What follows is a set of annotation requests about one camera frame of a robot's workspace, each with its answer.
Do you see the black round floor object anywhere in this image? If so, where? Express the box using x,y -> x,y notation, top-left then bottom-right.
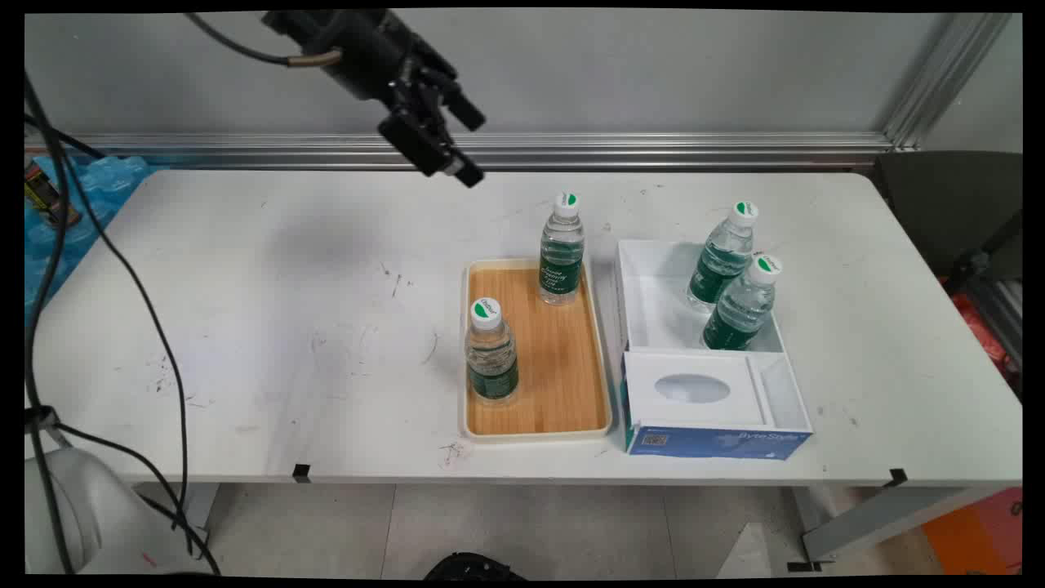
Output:
425,552 -> 527,581

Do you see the grey table leg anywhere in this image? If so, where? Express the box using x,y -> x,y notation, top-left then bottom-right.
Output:
786,485 -> 985,572

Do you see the horizontal aluminium frame rail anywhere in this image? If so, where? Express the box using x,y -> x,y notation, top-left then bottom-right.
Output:
24,132 -> 896,172

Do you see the thin black cable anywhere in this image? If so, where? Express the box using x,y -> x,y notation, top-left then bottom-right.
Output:
24,114 -> 223,575

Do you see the dark yellow printed can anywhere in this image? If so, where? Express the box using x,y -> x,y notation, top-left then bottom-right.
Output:
24,159 -> 82,229

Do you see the wooden tray cream rim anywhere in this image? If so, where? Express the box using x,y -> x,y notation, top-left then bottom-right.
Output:
459,258 -> 613,443

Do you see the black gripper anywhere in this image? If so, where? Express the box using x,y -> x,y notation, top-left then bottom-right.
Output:
261,10 -> 488,189

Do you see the red plastic bag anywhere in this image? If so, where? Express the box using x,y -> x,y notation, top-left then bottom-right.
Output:
939,278 -> 1023,397

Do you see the white and blue cardboard box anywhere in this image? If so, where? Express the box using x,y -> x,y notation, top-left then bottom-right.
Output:
614,238 -> 814,461

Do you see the blue plastic bag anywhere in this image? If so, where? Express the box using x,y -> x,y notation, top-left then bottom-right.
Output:
24,155 -> 168,321

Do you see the thick black cable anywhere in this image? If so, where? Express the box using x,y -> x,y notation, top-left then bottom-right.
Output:
24,73 -> 78,575

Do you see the slanted aluminium frame post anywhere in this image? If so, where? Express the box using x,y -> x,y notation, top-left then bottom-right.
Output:
882,12 -> 1013,152

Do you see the water bottle green label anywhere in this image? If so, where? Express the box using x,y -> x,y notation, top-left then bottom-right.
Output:
464,297 -> 520,407
700,253 -> 785,352
537,193 -> 586,307
686,201 -> 760,314

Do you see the orange box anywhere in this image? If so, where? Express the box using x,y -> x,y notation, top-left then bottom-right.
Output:
921,488 -> 1023,575

